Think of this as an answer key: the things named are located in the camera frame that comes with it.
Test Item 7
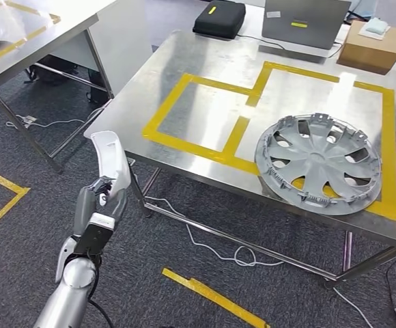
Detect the brown cardboard box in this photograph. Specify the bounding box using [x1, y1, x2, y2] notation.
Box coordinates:
[336, 20, 396, 76]

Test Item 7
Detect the black zip case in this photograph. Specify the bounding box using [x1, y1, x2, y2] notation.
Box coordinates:
[192, 0, 247, 40]

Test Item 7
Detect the yellow floor tape outline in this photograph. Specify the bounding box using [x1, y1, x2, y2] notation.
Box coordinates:
[0, 161, 30, 240]
[161, 268, 270, 328]

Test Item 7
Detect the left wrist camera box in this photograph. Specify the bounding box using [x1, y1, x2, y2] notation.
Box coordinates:
[76, 213, 116, 257]

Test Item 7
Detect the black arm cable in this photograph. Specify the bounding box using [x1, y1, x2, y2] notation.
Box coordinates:
[88, 256, 115, 328]

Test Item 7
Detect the yellow bench tape outline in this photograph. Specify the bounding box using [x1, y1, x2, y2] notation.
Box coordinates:
[0, 0, 62, 71]

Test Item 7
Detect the grey laptop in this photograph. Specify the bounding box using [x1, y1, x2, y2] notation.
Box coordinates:
[258, 0, 351, 64]

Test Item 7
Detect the white curved plastic part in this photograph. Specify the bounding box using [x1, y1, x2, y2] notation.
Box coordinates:
[91, 130, 131, 207]

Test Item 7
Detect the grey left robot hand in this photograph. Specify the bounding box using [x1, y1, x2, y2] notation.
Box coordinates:
[73, 176, 128, 237]

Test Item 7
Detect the yellow double rectangle tape outline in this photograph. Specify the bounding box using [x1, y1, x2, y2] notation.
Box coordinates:
[141, 61, 396, 223]

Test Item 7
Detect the black floor cable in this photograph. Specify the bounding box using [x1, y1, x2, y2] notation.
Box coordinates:
[385, 258, 396, 313]

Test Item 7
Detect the white adapter with cable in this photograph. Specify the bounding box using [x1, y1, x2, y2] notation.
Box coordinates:
[5, 106, 106, 130]

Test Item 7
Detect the person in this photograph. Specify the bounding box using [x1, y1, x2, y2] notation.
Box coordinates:
[343, 0, 379, 23]
[25, 53, 112, 107]

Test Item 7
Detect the stainless steel workbench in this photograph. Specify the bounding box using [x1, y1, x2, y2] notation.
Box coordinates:
[0, 0, 115, 173]
[83, 29, 396, 290]

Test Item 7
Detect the pale blue pad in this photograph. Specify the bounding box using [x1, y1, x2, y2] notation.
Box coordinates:
[365, 17, 389, 36]

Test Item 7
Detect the grey plastic wheel cover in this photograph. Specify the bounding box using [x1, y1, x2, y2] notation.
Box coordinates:
[254, 113, 382, 217]

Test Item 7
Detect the white power strip cable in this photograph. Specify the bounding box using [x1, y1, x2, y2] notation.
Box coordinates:
[145, 195, 374, 328]

